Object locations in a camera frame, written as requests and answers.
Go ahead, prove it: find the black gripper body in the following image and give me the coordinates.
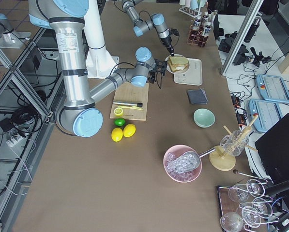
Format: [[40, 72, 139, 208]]
[[160, 28, 180, 48], [148, 59, 167, 80]]

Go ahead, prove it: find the bread slice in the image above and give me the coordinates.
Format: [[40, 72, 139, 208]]
[[167, 56, 189, 72]]

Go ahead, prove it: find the white round plate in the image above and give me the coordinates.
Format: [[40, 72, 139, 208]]
[[166, 55, 189, 74]]

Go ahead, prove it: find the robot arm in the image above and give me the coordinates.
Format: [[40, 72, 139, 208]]
[[122, 0, 179, 56], [29, 0, 158, 137]]

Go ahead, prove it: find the cream rabbit tray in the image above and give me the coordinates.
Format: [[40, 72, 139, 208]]
[[173, 58, 202, 86]]

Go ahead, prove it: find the wine glass tray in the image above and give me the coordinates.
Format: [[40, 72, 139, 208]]
[[217, 185, 280, 232]]

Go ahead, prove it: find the bamboo cutting board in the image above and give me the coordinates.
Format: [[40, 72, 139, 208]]
[[113, 83, 149, 121]]

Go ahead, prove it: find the yellow plastic knife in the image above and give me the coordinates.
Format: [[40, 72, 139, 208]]
[[118, 105, 143, 111]]

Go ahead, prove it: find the upper tea bottle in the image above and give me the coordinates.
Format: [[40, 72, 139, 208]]
[[191, 16, 201, 35]]

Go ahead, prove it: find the tea bottle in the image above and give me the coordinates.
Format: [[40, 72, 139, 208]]
[[200, 12, 209, 31], [191, 16, 201, 35], [202, 22, 211, 43]]

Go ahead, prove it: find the white cup rack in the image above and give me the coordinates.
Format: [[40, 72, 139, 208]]
[[179, 0, 207, 18]]

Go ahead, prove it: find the lower right tea bottle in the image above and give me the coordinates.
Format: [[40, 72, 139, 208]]
[[202, 22, 211, 43]]

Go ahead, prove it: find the grey folded cloth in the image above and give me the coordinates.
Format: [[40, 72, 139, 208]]
[[187, 88, 209, 104]]

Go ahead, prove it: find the lower left tea bottle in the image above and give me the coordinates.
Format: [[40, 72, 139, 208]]
[[200, 12, 209, 31]]

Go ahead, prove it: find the half cut lemon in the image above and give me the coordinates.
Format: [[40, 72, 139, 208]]
[[113, 107, 123, 116]]

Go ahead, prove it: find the green lime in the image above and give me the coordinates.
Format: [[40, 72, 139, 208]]
[[114, 118, 125, 127]]

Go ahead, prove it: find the upper yellow lemon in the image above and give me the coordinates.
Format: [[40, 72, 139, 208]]
[[123, 124, 136, 137]]

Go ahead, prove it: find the yellow lemon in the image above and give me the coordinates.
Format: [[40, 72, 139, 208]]
[[111, 128, 123, 142], [123, 124, 136, 137]]

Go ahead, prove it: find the mint green bowl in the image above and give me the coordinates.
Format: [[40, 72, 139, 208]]
[[193, 108, 215, 128]]

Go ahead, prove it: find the lower yellow lemon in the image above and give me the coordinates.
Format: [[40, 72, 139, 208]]
[[111, 128, 123, 142]]

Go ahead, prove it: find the pink ice bowl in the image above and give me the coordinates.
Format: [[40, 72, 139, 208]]
[[163, 145, 202, 183]]

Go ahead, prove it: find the metal ice scoop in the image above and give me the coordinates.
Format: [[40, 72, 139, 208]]
[[174, 148, 215, 174]]

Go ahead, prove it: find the wooden mug tree stand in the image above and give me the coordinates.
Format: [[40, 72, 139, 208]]
[[209, 113, 258, 171]]

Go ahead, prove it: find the far blue teach pendant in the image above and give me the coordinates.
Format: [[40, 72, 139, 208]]
[[256, 74, 289, 103]]

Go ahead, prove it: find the blue teach pendant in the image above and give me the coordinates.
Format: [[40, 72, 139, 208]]
[[256, 74, 289, 103], [248, 99, 283, 133]]

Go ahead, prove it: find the near blue teach pendant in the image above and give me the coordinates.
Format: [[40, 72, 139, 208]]
[[248, 99, 283, 133]]

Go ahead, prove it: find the copper wire bottle rack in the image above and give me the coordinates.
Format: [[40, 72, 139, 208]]
[[187, 17, 213, 47]]

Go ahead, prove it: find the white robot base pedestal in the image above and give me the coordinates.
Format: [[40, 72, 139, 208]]
[[84, 0, 119, 79]]

